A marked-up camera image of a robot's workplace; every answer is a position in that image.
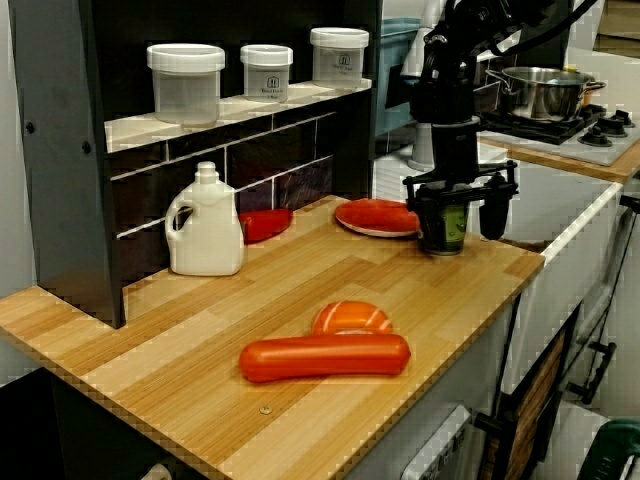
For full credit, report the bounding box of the clear jar white lid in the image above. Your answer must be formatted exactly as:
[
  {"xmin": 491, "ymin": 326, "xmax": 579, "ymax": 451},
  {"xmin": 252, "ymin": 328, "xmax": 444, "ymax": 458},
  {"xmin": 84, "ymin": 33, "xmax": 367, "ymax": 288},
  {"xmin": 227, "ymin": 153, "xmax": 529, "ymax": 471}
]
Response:
[
  {"xmin": 145, "ymin": 43, "xmax": 227, "ymax": 127},
  {"xmin": 239, "ymin": 44, "xmax": 294, "ymax": 104},
  {"xmin": 309, "ymin": 26, "xmax": 371, "ymax": 84}
]

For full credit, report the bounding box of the white toy kitchen cabinet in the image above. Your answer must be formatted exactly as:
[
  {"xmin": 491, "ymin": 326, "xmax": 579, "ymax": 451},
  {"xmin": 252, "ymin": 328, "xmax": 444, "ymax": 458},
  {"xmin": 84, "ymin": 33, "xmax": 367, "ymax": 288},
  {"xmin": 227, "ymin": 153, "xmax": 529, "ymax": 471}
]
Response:
[{"xmin": 349, "ymin": 144, "xmax": 640, "ymax": 480}]

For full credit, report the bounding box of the black stove knob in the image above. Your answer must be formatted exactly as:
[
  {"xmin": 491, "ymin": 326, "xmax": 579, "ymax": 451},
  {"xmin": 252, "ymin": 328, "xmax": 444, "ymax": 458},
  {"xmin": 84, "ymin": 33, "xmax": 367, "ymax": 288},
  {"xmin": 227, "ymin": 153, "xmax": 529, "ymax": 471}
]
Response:
[
  {"xmin": 576, "ymin": 125, "xmax": 614, "ymax": 148},
  {"xmin": 601, "ymin": 110, "xmax": 633, "ymax": 138}
]

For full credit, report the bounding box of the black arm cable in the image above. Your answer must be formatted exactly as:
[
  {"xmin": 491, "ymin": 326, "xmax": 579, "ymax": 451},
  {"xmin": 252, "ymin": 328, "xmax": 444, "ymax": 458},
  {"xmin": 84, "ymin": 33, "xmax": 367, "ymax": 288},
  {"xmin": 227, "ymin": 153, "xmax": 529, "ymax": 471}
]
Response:
[{"xmin": 488, "ymin": 0, "xmax": 600, "ymax": 57}]

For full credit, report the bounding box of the teal plastic bin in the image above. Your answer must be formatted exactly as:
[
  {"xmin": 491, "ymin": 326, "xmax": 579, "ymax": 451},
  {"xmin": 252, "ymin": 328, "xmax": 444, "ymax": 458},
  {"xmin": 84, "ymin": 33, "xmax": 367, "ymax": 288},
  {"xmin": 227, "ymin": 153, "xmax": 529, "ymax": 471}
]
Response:
[{"xmin": 372, "ymin": 17, "xmax": 424, "ymax": 140}]

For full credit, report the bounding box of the steel cooking pot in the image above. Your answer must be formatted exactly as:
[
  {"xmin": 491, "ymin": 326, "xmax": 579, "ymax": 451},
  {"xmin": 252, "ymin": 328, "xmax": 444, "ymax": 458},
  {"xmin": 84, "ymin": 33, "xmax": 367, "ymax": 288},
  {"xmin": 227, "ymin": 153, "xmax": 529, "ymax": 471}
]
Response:
[{"xmin": 483, "ymin": 65, "xmax": 607, "ymax": 123}]

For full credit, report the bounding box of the salmon sushi toy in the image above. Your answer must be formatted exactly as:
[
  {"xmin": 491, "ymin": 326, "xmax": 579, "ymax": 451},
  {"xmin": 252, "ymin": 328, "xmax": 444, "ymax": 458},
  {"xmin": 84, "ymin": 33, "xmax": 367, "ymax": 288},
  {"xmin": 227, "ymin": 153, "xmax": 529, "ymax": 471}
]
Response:
[{"xmin": 310, "ymin": 299, "xmax": 394, "ymax": 337}]

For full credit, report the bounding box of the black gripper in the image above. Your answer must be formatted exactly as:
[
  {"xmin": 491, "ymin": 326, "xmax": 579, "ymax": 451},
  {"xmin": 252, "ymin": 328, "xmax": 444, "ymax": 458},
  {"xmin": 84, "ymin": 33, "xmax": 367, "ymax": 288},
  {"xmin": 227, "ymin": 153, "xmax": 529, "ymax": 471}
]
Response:
[{"xmin": 402, "ymin": 122, "xmax": 519, "ymax": 255}]

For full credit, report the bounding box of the orange toy sausage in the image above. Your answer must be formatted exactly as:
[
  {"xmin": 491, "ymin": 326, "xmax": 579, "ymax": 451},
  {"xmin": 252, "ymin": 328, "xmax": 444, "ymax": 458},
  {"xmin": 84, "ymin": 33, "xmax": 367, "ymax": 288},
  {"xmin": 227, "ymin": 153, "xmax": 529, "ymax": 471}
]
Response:
[{"xmin": 237, "ymin": 333, "xmax": 413, "ymax": 385}]

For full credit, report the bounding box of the grey dispenser panel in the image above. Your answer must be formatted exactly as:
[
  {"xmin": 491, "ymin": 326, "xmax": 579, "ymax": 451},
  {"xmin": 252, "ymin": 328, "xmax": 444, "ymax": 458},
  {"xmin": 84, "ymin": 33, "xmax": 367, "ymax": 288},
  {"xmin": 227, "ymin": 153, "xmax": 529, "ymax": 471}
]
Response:
[{"xmin": 398, "ymin": 403, "xmax": 474, "ymax": 480}]

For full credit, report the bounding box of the green tin can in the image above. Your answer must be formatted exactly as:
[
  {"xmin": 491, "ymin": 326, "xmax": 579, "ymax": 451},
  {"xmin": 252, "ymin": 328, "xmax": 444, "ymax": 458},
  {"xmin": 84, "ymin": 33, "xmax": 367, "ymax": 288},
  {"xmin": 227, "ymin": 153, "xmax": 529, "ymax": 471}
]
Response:
[{"xmin": 424, "ymin": 202, "xmax": 470, "ymax": 258}]

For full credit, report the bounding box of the dark shelf unit with tiles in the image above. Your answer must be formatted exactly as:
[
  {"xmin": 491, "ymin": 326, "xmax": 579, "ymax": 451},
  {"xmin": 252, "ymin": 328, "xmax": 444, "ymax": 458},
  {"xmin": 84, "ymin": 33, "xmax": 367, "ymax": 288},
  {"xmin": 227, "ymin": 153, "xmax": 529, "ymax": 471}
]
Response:
[{"xmin": 9, "ymin": 0, "xmax": 384, "ymax": 331}]

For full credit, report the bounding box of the white plastic bottle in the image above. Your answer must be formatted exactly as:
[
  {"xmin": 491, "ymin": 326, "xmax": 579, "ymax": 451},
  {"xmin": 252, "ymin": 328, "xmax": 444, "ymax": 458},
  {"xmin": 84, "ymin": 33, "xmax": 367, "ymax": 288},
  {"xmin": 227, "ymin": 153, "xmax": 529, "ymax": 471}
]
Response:
[{"xmin": 164, "ymin": 160, "xmax": 247, "ymax": 277}]

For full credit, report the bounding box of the red round plate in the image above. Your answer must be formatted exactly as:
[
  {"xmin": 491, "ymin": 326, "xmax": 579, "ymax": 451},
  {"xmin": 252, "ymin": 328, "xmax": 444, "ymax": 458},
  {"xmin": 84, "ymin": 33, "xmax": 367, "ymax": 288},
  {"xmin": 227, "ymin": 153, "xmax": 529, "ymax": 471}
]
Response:
[{"xmin": 334, "ymin": 197, "xmax": 422, "ymax": 238}]

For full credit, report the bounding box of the red toy pepper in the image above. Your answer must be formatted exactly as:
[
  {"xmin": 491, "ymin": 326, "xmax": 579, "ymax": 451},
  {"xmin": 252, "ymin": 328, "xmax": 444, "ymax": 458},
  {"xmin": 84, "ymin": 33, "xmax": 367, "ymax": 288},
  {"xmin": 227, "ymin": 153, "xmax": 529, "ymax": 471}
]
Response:
[{"xmin": 238, "ymin": 208, "xmax": 295, "ymax": 245}]

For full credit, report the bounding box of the toy stove top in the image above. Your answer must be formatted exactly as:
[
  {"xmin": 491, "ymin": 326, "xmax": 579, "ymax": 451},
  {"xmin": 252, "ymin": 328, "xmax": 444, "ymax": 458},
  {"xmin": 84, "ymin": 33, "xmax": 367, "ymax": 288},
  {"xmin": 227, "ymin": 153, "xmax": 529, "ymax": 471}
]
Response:
[{"xmin": 476, "ymin": 106, "xmax": 640, "ymax": 169}]

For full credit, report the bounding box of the green tool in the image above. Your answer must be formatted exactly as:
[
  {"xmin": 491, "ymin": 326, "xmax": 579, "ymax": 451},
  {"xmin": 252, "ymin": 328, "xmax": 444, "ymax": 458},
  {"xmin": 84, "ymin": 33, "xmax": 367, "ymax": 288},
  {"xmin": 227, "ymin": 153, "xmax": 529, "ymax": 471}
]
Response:
[{"xmin": 591, "ymin": 418, "xmax": 640, "ymax": 480}]

